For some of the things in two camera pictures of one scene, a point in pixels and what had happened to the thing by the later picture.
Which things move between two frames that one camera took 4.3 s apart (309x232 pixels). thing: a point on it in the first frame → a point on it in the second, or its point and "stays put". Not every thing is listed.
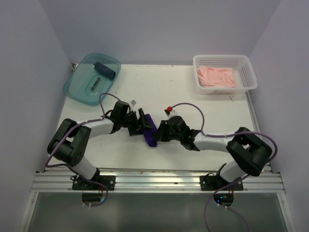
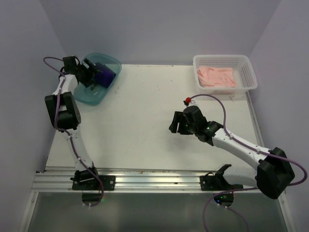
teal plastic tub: [87, 82] stays put
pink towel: [221, 77] stays put
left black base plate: [78, 183] stays put
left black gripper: [136, 129] → [91, 72]
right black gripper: [160, 133] → [179, 117]
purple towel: [150, 134] → [105, 78]
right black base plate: [214, 182] stays put
